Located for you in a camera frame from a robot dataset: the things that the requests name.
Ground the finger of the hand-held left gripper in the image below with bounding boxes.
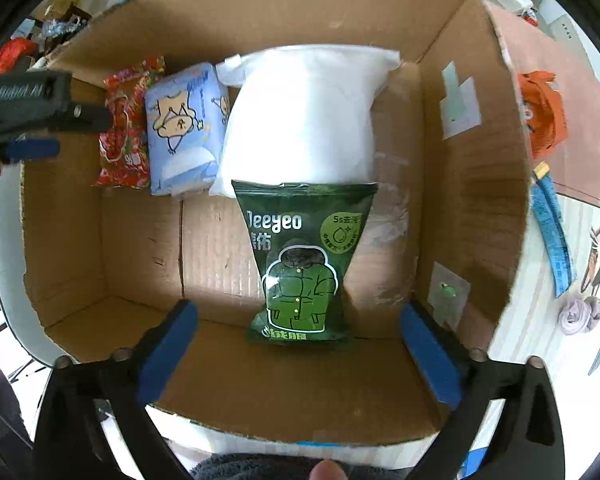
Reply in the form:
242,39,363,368
0,137,62,166
72,104,114,134

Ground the red patterned snack packet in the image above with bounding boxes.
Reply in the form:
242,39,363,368
92,56,167,190

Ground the red foil packet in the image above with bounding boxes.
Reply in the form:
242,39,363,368
0,38,38,75

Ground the blue cartoon tissue packet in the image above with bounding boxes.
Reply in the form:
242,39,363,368
145,61,231,197

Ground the green wipes packet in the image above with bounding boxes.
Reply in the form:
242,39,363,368
231,179,379,347

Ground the person's right hand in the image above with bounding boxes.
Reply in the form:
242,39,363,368
311,460,347,480

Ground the purple scrunchie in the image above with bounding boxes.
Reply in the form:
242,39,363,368
558,296,600,336

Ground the orange cloth toy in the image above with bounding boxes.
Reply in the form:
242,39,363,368
518,71,570,162

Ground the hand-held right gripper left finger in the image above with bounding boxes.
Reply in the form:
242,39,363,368
32,299,199,480

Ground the cardboard box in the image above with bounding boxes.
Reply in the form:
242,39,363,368
19,0,532,445

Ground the silver crumpled wrapper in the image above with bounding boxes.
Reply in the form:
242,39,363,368
42,16,91,38

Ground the cartoon printed table mat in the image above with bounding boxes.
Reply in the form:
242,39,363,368
480,0,600,413

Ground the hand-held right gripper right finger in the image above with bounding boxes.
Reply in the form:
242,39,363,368
399,301,567,480

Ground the white pillow bag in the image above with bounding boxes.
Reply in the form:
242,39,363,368
209,44,401,199

